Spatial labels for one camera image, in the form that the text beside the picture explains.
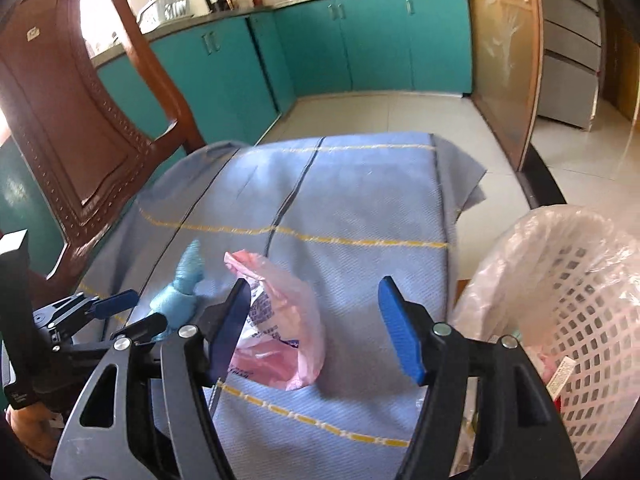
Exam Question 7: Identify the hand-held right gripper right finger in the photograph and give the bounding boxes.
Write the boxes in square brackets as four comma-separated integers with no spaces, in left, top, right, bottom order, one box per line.
[378,276,581,480]

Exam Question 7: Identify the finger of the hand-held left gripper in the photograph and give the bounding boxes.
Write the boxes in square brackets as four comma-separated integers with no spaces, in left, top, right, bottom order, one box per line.
[50,288,140,336]
[55,312,169,356]

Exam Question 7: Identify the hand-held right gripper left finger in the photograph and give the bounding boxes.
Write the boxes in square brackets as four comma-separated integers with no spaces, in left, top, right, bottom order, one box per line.
[50,277,252,480]

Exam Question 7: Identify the light blue fluffy cloth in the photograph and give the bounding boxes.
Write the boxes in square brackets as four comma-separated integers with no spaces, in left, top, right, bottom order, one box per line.
[147,239,209,334]

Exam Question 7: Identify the pink plastic bag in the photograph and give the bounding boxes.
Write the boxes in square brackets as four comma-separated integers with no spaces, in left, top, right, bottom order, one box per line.
[222,250,326,392]

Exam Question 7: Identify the white mesh plastic basket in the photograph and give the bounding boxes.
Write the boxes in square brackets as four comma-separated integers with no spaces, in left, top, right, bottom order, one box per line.
[450,205,640,480]

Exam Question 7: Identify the person's left hand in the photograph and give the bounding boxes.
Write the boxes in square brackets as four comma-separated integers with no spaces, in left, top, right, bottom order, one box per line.
[5,402,59,464]

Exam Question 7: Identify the blue striped cloth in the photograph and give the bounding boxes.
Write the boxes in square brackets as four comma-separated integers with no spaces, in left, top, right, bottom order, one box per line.
[75,132,489,480]

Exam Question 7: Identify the red snack wrapper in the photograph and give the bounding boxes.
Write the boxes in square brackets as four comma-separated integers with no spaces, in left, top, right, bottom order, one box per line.
[545,356,577,404]

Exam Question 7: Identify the carved wooden chair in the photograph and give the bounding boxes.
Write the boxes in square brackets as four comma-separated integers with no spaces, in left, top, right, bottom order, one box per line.
[0,0,207,307]

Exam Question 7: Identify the teal kitchen cabinets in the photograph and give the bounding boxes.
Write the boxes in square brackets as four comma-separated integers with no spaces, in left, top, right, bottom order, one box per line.
[0,0,474,274]

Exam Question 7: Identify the frosted glass partition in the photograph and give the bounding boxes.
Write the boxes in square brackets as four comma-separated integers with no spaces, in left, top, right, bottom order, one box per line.
[470,0,544,171]

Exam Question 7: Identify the white dish rack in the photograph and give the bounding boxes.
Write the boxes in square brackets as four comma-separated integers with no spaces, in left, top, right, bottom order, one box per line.
[137,0,194,31]

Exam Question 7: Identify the grey refrigerator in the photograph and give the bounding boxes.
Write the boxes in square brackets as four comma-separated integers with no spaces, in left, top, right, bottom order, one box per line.
[534,0,604,132]

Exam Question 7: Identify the brown wooden door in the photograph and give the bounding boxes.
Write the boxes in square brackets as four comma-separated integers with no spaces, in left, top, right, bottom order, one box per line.
[600,0,640,122]

